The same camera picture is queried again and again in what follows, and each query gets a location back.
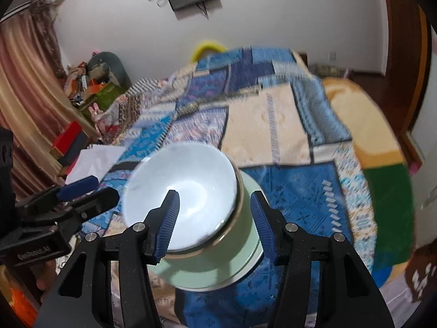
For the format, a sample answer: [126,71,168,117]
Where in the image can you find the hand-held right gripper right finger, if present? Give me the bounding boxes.
[250,191,397,328]

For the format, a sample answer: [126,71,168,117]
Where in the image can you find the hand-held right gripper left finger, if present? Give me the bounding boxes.
[34,189,181,328]

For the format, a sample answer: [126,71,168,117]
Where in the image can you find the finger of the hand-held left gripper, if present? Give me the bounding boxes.
[20,187,121,236]
[15,175,100,212]

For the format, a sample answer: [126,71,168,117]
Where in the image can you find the pink bowl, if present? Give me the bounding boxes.
[163,167,245,259]

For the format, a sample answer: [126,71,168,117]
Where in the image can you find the white bowl with dark spots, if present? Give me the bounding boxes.
[122,142,240,251]

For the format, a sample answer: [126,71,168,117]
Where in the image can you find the light green bowl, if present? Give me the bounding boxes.
[150,171,265,292]

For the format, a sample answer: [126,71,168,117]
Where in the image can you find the person's left hand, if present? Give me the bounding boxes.
[34,258,64,292]

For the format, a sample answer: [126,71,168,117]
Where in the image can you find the white paper sheet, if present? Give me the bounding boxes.
[65,145,125,185]

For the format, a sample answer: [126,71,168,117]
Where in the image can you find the dark grey box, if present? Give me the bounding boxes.
[56,131,90,165]

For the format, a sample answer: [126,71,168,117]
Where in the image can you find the red box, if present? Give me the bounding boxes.
[51,121,82,154]

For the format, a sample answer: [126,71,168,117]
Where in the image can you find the pink rabbit toy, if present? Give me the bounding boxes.
[88,103,106,124]

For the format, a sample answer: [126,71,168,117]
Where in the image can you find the striped brown curtain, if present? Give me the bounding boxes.
[0,3,99,195]

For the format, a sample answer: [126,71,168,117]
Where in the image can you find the green cardboard box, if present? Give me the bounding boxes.
[80,84,127,117]

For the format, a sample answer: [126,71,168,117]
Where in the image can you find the patchwork printed blanket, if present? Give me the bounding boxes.
[65,46,379,328]

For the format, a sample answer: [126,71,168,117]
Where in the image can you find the grey green cushion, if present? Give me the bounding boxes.
[87,52,132,87]

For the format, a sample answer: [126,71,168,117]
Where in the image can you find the yellow and green fleece blanket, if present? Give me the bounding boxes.
[321,77,415,281]

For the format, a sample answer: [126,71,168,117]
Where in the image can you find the patterned floor mat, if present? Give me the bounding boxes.
[312,63,345,76]

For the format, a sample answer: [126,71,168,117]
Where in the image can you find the yellow foam tube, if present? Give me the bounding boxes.
[190,40,226,63]

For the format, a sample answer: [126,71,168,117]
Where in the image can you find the white wardrobe with pink hearts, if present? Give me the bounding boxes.
[406,7,437,178]

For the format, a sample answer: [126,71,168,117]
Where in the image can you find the brown wooden door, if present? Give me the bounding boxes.
[379,0,431,77]

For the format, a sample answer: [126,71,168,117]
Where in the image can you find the black monitor cables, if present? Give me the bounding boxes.
[157,0,212,20]

